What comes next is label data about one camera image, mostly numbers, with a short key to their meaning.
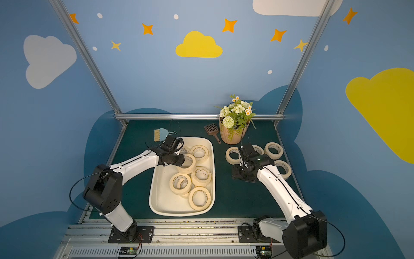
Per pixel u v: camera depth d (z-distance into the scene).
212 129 1.15
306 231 0.39
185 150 1.01
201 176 0.93
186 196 0.83
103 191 0.46
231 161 0.99
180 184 0.87
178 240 0.73
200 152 1.04
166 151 0.70
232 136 0.94
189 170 0.85
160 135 1.15
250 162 0.57
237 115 0.87
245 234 0.74
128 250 0.72
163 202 0.84
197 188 0.82
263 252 0.73
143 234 0.74
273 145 1.06
